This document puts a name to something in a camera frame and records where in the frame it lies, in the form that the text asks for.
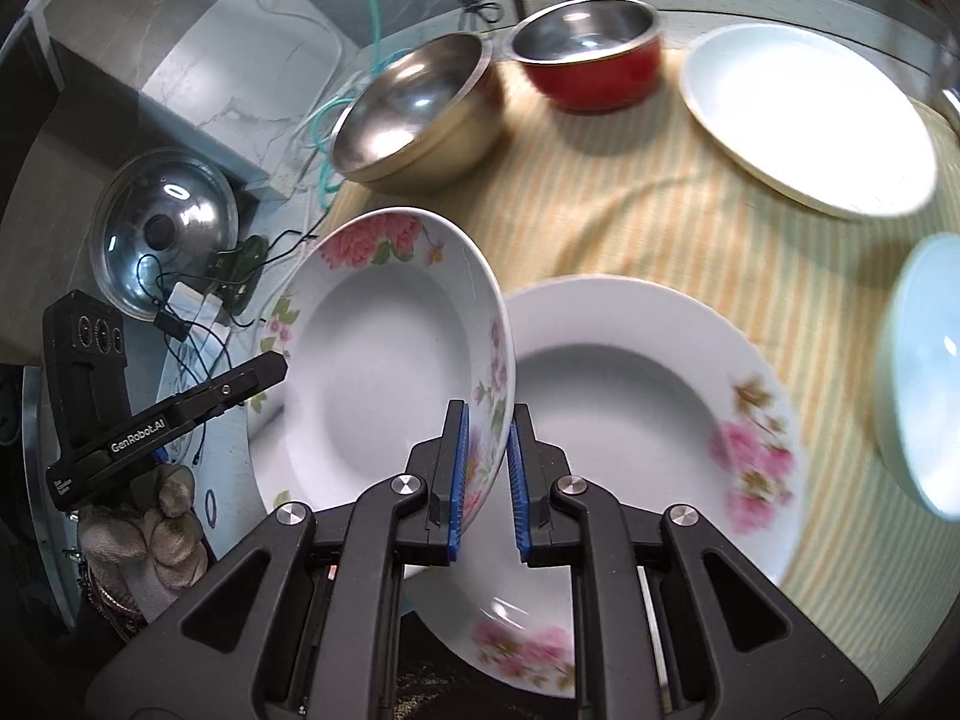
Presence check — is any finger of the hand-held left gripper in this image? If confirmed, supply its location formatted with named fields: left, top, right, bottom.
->
left=154, top=351, right=290, bottom=436

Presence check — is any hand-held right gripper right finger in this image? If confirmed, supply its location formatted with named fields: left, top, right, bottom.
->
left=506, top=403, right=878, bottom=720

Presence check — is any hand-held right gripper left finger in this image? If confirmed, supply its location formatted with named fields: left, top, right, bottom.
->
left=86, top=399, right=470, bottom=720

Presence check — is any floral white deep plate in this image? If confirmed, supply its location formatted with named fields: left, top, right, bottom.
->
left=405, top=277, right=807, bottom=695
left=255, top=206, right=518, bottom=578

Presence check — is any dark round pan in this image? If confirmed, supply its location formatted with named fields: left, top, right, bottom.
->
left=330, top=31, right=507, bottom=185

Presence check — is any red steel bowl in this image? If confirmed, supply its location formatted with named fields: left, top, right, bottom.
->
left=510, top=0, right=665, bottom=115

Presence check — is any person's left hand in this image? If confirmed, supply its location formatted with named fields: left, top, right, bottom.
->
left=79, top=461, right=211, bottom=620

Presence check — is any white printed plate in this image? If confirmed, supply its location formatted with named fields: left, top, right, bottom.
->
left=154, top=300, right=301, bottom=563

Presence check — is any small white adapter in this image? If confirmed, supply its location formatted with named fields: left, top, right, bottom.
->
left=161, top=281, right=226, bottom=346

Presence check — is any small dark clip device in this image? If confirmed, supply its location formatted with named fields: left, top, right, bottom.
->
left=206, top=236, right=267, bottom=316

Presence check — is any yellow striped cloth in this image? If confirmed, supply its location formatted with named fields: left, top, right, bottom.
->
left=319, top=0, right=960, bottom=691

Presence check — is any light blue bowl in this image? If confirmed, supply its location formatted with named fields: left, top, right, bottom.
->
left=874, top=232, right=960, bottom=522

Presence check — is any plain white plate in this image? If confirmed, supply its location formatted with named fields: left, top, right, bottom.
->
left=679, top=22, right=938, bottom=222

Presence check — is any thin black wire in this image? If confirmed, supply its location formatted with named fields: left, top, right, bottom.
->
left=139, top=225, right=323, bottom=466

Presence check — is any teal cable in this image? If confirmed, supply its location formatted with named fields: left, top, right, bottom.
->
left=311, top=0, right=391, bottom=207

